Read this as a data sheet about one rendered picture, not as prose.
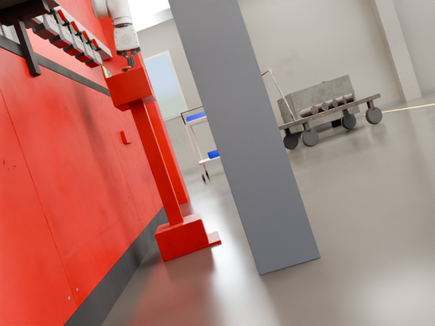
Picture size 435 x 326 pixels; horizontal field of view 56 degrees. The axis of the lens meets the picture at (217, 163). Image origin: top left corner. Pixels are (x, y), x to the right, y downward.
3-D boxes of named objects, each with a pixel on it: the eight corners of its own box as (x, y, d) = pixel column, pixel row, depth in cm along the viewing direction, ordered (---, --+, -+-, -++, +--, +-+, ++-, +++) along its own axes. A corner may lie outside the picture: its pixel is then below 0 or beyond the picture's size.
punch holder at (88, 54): (87, 54, 257) (79, 28, 256) (74, 58, 257) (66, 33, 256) (94, 59, 272) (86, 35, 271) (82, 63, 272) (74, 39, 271)
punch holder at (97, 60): (96, 60, 277) (89, 37, 276) (85, 64, 277) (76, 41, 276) (103, 65, 292) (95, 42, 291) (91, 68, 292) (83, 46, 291)
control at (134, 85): (152, 94, 166) (138, 52, 165) (114, 107, 165) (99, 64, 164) (156, 101, 186) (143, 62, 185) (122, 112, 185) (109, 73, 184)
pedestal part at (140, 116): (183, 222, 175) (142, 100, 173) (170, 226, 175) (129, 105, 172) (184, 219, 181) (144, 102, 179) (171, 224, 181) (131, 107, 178)
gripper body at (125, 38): (110, 24, 175) (115, 50, 176) (134, 20, 175) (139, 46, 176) (112, 29, 182) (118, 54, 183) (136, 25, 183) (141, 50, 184)
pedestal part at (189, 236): (221, 242, 169) (212, 215, 169) (164, 262, 168) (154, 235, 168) (218, 232, 189) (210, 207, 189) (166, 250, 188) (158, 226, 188)
